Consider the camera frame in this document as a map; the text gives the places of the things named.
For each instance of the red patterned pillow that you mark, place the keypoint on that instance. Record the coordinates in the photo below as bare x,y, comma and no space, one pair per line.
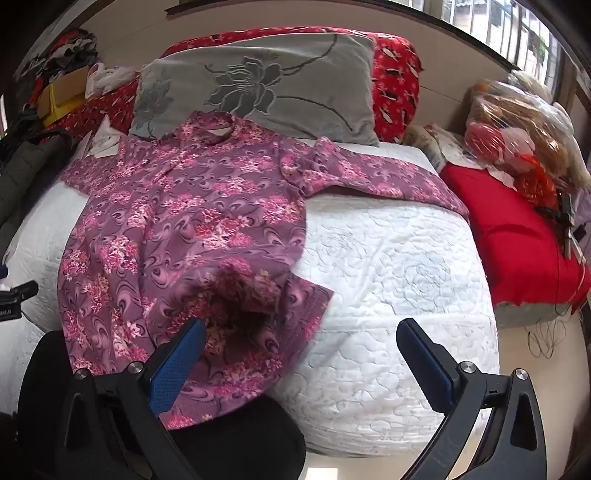
397,78

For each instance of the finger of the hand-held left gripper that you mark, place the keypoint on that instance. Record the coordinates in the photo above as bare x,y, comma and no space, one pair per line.
25,290

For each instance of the dark grey jacket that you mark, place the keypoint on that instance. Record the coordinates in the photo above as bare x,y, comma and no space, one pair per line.
27,180

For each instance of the plastic bag of plush toys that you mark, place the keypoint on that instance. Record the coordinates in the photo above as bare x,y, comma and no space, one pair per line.
521,134

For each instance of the white paper sheet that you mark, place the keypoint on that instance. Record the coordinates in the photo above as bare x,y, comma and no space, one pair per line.
99,138

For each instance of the grey flower print pillow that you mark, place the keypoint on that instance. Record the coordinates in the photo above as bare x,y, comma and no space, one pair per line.
277,87

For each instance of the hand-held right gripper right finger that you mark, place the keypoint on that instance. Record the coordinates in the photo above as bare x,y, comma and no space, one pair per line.
436,364

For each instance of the white quilted bed cover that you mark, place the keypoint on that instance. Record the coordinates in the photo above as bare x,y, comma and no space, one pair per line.
392,300

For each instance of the white plastic bag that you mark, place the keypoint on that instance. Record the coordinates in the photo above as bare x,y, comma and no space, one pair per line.
108,76

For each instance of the red cloth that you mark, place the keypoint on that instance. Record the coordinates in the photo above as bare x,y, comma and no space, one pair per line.
517,244

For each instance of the cardboard box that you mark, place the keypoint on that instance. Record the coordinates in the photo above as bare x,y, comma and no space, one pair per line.
62,92

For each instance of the person's black pants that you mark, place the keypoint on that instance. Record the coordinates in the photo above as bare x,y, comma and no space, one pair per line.
240,443

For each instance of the purple floral pillowcase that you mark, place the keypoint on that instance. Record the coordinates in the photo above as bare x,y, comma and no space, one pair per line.
184,221

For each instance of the pile of clothes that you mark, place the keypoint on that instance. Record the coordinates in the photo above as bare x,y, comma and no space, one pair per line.
60,50

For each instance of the window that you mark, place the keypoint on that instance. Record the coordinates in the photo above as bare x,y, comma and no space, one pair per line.
498,27

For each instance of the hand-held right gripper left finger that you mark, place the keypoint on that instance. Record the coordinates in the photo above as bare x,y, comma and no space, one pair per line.
175,369

